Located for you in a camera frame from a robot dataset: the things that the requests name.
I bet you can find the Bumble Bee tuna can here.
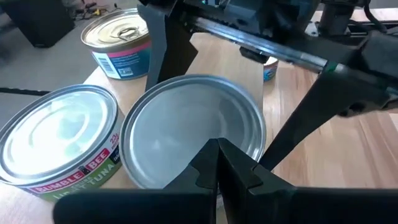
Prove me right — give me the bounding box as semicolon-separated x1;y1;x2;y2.
119;73;267;190
0;83;125;202

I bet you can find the large black case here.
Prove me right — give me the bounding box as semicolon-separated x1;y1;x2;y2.
0;0;75;48

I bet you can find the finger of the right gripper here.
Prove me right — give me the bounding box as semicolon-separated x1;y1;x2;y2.
259;63;389;171
138;4;199;91

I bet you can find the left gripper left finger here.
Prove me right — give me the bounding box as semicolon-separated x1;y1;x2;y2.
52;138;218;224

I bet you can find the tangle of tools and cables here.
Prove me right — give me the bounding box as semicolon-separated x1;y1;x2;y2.
73;1;122;19

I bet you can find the blue Wild Planet can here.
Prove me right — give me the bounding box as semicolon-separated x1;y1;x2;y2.
262;55;280;83
80;7;153;81

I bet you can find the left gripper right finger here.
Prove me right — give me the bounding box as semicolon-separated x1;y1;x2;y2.
218;138;398;224

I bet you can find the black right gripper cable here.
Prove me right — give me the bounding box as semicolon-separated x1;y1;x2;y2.
363;0;390;32

